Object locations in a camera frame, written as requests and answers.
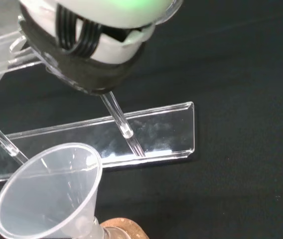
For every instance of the translucent plastic funnel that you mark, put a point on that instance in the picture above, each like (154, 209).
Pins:
(44, 194)

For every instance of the round-bottom glass flask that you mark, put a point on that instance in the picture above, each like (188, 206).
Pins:
(112, 233)

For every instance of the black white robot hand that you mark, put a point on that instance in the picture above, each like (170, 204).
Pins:
(121, 15)

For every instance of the clear acrylic funnel stand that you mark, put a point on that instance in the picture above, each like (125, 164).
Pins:
(156, 134)

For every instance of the black table cloth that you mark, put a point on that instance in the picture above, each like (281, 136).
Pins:
(231, 74)

